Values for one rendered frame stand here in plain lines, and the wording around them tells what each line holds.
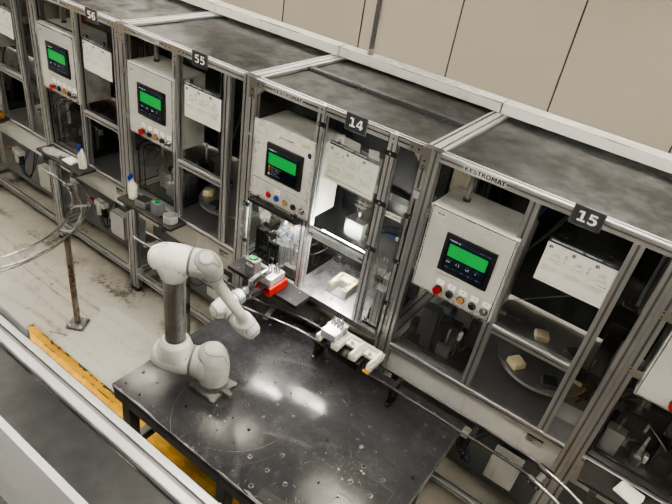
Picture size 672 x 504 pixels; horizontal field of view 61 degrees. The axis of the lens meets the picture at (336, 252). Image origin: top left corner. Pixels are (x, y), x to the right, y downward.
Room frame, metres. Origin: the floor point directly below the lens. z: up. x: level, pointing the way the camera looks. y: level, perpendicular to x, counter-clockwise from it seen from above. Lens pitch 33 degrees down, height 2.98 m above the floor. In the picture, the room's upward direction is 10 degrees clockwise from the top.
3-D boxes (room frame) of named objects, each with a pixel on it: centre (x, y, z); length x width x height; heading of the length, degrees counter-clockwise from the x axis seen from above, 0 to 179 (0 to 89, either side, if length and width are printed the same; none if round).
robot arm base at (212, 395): (2.03, 0.49, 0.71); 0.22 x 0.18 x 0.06; 59
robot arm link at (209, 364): (2.04, 0.52, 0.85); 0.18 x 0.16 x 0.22; 88
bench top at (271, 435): (2.01, 0.08, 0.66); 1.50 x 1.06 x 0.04; 59
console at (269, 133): (2.89, 0.31, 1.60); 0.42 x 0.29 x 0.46; 59
